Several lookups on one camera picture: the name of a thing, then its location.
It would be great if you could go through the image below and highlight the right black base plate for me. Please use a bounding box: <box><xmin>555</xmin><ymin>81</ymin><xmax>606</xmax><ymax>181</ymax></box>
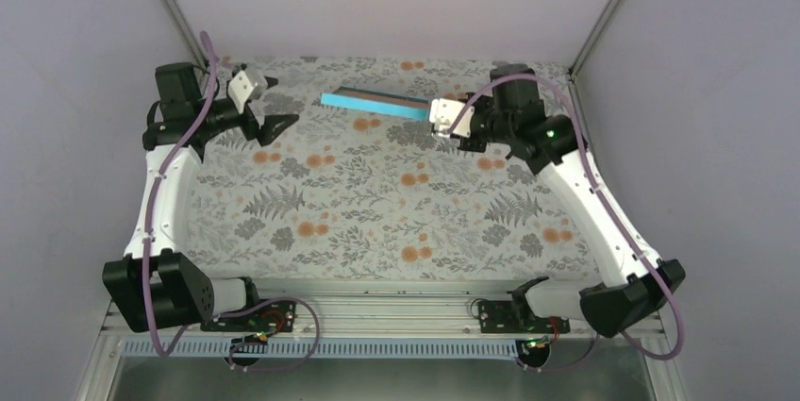
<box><xmin>468</xmin><ymin>298</ymin><xmax>571</xmax><ymax>334</ymax></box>

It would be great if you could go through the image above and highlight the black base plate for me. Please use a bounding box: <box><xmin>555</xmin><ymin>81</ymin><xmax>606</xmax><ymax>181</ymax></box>
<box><xmin>200</xmin><ymin>300</ymin><xmax>297</xmax><ymax>334</ymax></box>
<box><xmin>468</xmin><ymin>298</ymin><xmax>571</xmax><ymax>334</ymax></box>

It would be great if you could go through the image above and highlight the slotted cable duct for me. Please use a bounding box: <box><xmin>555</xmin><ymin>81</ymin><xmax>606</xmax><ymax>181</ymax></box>
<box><xmin>119</xmin><ymin>337</ymin><xmax>518</xmax><ymax>360</ymax></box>

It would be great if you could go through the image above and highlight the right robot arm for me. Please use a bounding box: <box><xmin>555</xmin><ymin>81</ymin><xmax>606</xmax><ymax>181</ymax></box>
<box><xmin>455</xmin><ymin>64</ymin><xmax>686</xmax><ymax>338</ymax></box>

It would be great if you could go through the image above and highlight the aluminium mounting rail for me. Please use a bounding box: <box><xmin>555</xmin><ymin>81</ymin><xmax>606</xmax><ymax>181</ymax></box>
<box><xmin>103</xmin><ymin>277</ymin><xmax>665</xmax><ymax>340</ymax></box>

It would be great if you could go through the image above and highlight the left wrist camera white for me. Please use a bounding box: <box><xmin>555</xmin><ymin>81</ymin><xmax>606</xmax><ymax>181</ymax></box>
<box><xmin>227</xmin><ymin>67</ymin><xmax>268</xmax><ymax>114</ymax></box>

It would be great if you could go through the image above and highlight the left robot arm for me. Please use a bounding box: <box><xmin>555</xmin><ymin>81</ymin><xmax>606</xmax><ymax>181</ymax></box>
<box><xmin>102</xmin><ymin>62</ymin><xmax>299</xmax><ymax>333</ymax></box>

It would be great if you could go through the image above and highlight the floral table mat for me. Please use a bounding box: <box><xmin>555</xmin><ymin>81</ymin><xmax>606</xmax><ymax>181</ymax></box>
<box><xmin>184</xmin><ymin>57</ymin><xmax>598</xmax><ymax>280</ymax></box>

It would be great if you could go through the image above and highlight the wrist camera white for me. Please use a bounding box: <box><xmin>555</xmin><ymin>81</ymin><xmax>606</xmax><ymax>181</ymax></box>
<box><xmin>227</xmin><ymin>67</ymin><xmax>268</xmax><ymax>114</ymax></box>
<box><xmin>428</xmin><ymin>98</ymin><xmax>475</xmax><ymax>138</ymax></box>

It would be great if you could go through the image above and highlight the wooden picture frame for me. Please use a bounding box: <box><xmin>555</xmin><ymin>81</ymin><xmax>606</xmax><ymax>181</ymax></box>
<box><xmin>320</xmin><ymin>87</ymin><xmax>430</xmax><ymax>121</ymax></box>

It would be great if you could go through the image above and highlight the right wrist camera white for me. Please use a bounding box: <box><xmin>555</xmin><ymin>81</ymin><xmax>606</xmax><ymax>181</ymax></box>
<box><xmin>428</xmin><ymin>98</ymin><xmax>475</xmax><ymax>138</ymax></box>

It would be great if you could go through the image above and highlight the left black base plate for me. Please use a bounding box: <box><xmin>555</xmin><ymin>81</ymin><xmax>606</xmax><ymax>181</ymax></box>
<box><xmin>200</xmin><ymin>300</ymin><xmax>297</xmax><ymax>334</ymax></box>

